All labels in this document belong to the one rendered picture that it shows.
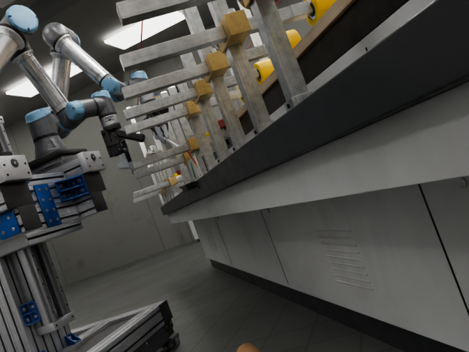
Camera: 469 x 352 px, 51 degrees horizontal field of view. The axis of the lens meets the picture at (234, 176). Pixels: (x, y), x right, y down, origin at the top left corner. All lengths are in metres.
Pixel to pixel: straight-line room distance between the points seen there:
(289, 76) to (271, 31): 0.09
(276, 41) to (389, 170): 0.34
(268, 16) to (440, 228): 0.54
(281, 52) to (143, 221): 8.96
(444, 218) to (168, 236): 8.74
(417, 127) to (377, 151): 0.11
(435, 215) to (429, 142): 0.44
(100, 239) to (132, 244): 0.74
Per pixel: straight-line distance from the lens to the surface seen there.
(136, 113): 1.59
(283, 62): 0.93
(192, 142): 2.06
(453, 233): 1.05
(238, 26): 1.13
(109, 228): 10.19
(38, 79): 2.19
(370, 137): 0.76
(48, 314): 2.18
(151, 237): 9.78
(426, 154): 0.66
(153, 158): 2.08
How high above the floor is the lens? 0.60
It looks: 2 degrees up
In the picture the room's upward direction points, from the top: 21 degrees counter-clockwise
